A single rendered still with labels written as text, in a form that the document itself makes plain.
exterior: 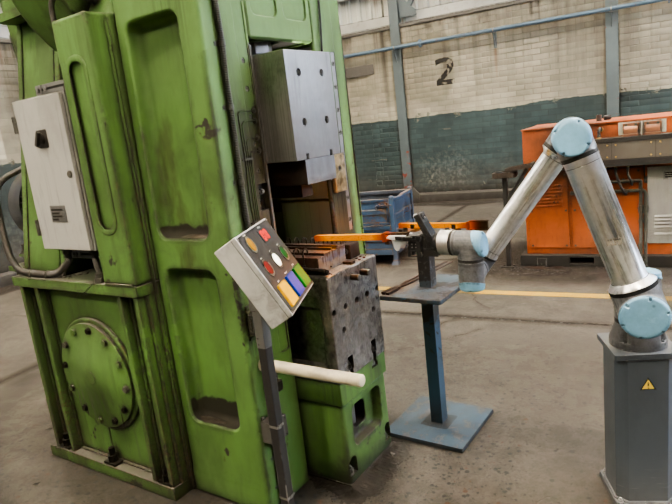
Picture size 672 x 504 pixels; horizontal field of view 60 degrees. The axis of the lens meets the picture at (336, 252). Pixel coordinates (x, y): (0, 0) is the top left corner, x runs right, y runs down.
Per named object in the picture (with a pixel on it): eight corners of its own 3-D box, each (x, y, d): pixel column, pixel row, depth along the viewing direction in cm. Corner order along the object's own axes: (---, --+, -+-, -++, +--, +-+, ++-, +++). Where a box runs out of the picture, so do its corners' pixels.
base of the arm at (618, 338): (655, 331, 217) (656, 305, 215) (677, 351, 199) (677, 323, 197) (601, 334, 220) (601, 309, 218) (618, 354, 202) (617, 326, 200)
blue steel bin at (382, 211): (418, 247, 676) (413, 185, 661) (399, 265, 605) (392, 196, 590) (325, 249, 724) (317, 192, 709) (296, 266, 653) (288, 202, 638)
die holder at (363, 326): (385, 349, 264) (375, 253, 254) (340, 385, 233) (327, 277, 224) (287, 337, 295) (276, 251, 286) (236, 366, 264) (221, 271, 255)
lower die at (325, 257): (346, 261, 246) (344, 242, 244) (319, 274, 230) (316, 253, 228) (269, 258, 269) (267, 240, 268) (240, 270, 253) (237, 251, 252)
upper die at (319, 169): (336, 177, 239) (334, 154, 237) (308, 184, 223) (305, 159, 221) (258, 182, 262) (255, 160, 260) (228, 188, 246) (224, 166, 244)
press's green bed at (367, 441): (394, 443, 274) (384, 350, 264) (352, 488, 244) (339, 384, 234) (299, 421, 304) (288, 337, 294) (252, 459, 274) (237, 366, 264)
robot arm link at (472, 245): (481, 261, 200) (480, 233, 198) (447, 260, 207) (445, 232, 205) (490, 255, 207) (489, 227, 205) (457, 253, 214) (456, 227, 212)
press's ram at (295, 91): (351, 151, 248) (341, 52, 239) (297, 161, 217) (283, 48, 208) (274, 157, 271) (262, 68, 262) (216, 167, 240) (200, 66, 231)
